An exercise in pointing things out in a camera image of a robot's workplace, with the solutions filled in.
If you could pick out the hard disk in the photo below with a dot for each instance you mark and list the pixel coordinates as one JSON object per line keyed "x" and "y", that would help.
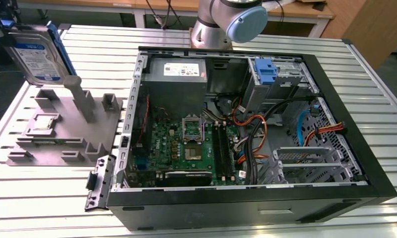
{"x": 36, "y": 62}

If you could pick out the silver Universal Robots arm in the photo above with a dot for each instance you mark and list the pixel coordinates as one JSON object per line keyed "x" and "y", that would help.
{"x": 212, "y": 34}

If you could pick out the metal disk bay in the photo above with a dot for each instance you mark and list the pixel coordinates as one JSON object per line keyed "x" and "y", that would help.
{"x": 308, "y": 165}

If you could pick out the silver CPU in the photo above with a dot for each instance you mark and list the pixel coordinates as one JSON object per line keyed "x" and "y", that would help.
{"x": 43, "y": 123}

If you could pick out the grey parts rack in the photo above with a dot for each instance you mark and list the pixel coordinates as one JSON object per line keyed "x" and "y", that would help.
{"x": 76, "y": 134}

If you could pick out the green RAM stick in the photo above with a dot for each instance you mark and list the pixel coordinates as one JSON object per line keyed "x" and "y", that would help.
{"x": 57, "y": 141}

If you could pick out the white power supply label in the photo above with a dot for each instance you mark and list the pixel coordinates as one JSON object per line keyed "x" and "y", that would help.
{"x": 181, "y": 69}

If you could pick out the grey power supply unit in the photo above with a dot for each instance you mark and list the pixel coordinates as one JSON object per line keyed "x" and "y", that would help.
{"x": 175, "y": 99}

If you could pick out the green motherboard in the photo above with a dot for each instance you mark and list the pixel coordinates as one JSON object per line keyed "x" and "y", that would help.
{"x": 165, "y": 148}

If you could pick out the blue board connector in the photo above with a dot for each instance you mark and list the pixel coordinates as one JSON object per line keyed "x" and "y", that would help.
{"x": 141, "y": 164}

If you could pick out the CPU socket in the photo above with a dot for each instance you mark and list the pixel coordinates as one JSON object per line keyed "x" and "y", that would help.
{"x": 195, "y": 153}

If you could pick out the blue plastic drive latch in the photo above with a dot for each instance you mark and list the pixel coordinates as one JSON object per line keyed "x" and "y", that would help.
{"x": 267, "y": 72}

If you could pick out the metal optical drive cage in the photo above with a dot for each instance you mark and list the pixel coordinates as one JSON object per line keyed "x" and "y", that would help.
{"x": 261, "y": 96}

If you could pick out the black RAM slot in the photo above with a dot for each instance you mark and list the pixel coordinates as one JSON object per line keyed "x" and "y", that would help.
{"x": 219, "y": 151}
{"x": 228, "y": 151}

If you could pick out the black graphics card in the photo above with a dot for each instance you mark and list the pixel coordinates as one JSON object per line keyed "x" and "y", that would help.
{"x": 185, "y": 178}

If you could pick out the black PC case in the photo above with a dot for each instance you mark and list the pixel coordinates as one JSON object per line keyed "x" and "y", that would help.
{"x": 219, "y": 210}

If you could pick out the wooden cabinet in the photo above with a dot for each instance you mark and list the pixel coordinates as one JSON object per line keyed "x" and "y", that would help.
{"x": 377, "y": 24}

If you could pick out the grey metal card bracket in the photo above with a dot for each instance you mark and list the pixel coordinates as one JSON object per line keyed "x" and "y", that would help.
{"x": 100, "y": 178}

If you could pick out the wooden desk white frame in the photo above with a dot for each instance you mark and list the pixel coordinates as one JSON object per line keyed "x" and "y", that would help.
{"x": 301, "y": 10}

